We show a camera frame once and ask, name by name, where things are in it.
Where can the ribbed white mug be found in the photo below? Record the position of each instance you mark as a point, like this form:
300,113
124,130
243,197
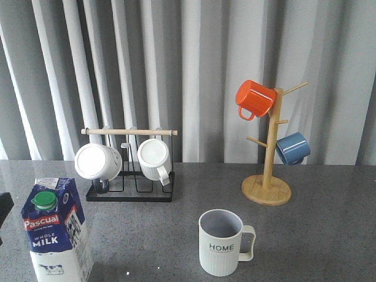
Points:
154,159

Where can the white HOME mug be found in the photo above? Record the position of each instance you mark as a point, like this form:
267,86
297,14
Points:
220,234

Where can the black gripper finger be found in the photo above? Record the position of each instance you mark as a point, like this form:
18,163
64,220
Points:
6,205

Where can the blue enamel mug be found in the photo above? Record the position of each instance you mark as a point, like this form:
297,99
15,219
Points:
293,149

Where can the smooth white mug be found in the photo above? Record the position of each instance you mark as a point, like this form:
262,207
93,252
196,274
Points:
98,163

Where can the orange enamel mug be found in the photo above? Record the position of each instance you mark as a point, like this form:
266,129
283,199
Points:
254,99

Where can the wooden mug tree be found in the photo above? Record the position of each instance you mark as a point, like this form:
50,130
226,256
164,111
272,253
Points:
264,188

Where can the Pascual whole milk carton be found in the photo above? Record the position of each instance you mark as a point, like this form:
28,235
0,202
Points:
55,226

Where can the black wire mug rack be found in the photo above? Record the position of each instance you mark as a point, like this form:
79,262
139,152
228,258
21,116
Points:
131,185

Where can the grey pleated curtain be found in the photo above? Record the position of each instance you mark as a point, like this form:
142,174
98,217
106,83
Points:
68,65

